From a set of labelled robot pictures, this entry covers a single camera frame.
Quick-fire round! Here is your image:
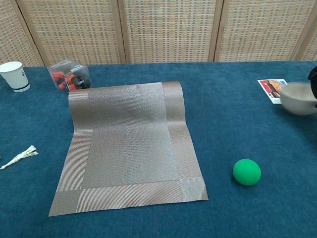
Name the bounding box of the clear box of red-black parts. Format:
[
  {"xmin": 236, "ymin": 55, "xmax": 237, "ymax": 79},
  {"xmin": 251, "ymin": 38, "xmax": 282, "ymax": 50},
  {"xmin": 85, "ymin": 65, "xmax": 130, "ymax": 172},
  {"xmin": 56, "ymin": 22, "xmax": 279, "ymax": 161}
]
[{"xmin": 47, "ymin": 59, "xmax": 92, "ymax": 94}]

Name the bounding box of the blue carpet table cover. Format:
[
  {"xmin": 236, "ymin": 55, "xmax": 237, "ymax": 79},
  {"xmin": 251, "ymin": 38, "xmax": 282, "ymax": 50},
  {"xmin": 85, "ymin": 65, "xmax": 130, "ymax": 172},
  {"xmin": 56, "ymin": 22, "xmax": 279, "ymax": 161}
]
[{"xmin": 0, "ymin": 60, "xmax": 317, "ymax": 238}]

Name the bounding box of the colourful postcard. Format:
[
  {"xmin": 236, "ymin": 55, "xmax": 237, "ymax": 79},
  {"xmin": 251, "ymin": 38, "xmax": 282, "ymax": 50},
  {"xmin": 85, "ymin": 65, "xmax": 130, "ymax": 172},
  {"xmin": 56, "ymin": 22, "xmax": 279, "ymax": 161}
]
[{"xmin": 257, "ymin": 79, "xmax": 288, "ymax": 104}]

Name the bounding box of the white paper cup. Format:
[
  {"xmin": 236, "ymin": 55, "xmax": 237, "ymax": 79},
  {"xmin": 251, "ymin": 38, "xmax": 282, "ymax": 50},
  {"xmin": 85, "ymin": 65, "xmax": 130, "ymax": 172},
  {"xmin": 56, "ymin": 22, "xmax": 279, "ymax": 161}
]
[{"xmin": 0, "ymin": 61, "xmax": 31, "ymax": 93}]

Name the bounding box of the green foam ball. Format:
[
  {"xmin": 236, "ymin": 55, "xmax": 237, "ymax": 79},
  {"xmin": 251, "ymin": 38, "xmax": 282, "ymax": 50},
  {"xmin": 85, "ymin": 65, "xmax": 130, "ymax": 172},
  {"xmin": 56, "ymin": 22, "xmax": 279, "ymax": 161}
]
[{"xmin": 232, "ymin": 158, "xmax": 262, "ymax": 186}]

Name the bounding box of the tan bookmark with white tassel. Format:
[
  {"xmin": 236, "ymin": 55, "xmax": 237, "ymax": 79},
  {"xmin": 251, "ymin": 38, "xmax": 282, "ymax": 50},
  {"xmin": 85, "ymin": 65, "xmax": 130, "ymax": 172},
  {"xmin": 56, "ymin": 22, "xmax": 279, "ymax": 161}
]
[{"xmin": 0, "ymin": 145, "xmax": 39, "ymax": 171}]

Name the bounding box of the white bowl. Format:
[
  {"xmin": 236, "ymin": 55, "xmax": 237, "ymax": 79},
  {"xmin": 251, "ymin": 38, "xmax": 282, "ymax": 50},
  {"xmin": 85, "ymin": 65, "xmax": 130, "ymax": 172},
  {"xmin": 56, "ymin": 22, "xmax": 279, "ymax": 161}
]
[{"xmin": 279, "ymin": 82, "xmax": 317, "ymax": 117}]

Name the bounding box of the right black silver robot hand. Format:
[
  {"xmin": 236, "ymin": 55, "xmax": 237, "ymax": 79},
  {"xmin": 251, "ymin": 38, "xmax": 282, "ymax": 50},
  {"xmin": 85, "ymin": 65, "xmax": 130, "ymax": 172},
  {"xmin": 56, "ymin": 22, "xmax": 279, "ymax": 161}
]
[{"xmin": 308, "ymin": 65, "xmax": 317, "ymax": 109}]

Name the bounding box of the brown woven placemat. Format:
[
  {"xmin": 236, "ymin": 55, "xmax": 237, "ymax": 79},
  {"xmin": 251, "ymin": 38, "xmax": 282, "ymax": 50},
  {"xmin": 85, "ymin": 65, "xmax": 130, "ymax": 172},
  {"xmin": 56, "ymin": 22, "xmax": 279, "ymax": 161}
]
[{"xmin": 48, "ymin": 80, "xmax": 209, "ymax": 217}]

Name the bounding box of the woven wooden folding screen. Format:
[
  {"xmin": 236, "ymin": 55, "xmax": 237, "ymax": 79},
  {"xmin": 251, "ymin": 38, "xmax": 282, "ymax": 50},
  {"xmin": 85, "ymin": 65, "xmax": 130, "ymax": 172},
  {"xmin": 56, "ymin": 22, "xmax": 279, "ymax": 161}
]
[{"xmin": 0, "ymin": 0, "xmax": 317, "ymax": 67}]

